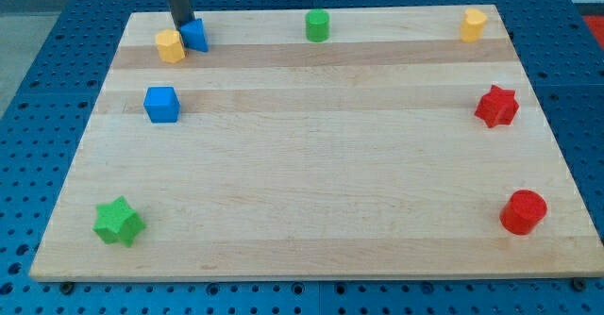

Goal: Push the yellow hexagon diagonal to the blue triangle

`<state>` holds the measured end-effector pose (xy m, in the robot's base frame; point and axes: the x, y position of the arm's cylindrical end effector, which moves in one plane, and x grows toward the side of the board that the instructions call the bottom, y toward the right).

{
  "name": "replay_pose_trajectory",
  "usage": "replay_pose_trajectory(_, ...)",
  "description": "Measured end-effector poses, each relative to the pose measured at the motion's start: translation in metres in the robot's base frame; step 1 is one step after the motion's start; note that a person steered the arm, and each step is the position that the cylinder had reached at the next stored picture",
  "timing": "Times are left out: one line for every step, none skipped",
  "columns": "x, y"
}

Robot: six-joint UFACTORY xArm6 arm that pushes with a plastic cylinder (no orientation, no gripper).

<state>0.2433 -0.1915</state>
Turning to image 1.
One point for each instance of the yellow hexagon block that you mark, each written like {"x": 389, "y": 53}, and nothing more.
{"x": 170, "y": 46}

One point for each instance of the blue triangle block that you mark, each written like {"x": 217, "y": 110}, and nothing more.
{"x": 193, "y": 36}

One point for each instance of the blue cube block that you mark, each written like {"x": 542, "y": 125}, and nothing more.
{"x": 161, "y": 105}

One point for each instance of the green cylinder block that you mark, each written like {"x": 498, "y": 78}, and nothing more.
{"x": 317, "y": 22}

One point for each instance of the wooden board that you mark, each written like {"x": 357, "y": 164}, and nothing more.
{"x": 356, "y": 158}

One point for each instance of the green star block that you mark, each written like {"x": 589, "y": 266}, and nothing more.
{"x": 117, "y": 222}

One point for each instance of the red star block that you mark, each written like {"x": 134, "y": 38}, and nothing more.
{"x": 497, "y": 107}

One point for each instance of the red cylinder block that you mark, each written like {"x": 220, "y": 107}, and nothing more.
{"x": 524, "y": 210}

